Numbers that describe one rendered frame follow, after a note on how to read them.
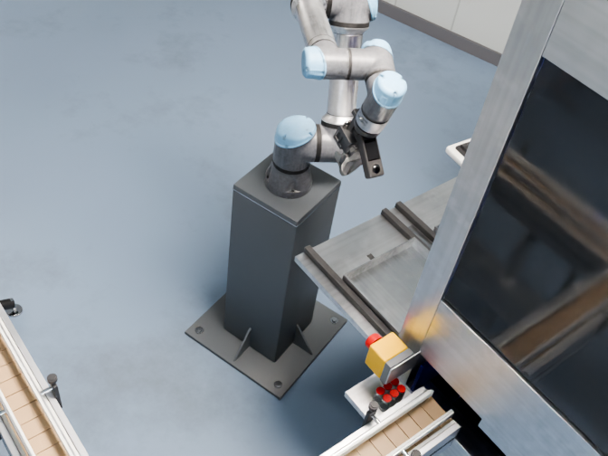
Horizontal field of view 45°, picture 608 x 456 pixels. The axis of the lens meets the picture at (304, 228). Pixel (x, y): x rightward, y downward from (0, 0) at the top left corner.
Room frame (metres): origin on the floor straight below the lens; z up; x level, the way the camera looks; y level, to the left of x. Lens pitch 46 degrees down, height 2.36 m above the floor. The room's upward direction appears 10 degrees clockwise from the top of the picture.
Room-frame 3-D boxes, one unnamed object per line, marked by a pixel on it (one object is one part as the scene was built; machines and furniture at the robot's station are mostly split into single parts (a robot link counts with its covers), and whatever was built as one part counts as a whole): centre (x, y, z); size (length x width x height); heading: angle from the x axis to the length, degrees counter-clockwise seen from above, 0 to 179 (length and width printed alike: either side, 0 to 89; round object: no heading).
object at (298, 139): (1.70, 0.07, 0.96); 0.13 x 0.12 x 0.14; 104
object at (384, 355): (0.96, -0.24, 0.99); 0.08 x 0.07 x 0.07; 44
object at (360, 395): (0.92, -0.26, 0.87); 0.14 x 0.13 x 0.02; 44
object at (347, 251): (1.39, -0.41, 0.87); 0.70 x 0.48 x 0.02; 134
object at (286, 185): (1.70, 0.07, 0.84); 0.15 x 0.15 x 0.10
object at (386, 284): (1.22, -0.33, 0.90); 0.34 x 0.26 x 0.04; 44
